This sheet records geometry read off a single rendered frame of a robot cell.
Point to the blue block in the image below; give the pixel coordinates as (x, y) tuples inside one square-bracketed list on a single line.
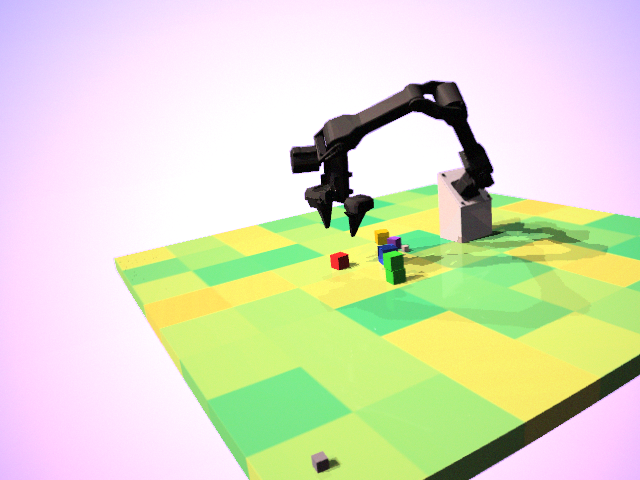
[(385, 249)]

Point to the purple block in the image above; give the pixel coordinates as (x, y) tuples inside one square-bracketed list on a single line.
[(395, 240)]

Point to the red block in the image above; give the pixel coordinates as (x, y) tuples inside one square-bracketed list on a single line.
[(339, 260)]

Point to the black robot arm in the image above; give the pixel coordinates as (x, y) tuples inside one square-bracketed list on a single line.
[(345, 132)]

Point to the yellow block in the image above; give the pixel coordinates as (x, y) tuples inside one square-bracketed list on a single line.
[(381, 236)]

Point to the green block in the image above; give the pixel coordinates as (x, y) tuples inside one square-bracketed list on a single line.
[(393, 260), (396, 277)]

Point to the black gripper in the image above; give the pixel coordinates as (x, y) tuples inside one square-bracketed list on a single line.
[(355, 206)]

